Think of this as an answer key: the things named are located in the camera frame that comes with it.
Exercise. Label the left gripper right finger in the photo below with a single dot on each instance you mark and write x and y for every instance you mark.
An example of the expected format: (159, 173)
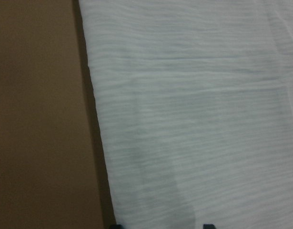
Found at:
(208, 226)

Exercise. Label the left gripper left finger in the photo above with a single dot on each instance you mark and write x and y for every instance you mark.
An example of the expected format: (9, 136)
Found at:
(116, 226)

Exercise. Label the light blue button-up shirt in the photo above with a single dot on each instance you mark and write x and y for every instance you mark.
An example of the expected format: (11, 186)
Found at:
(194, 100)

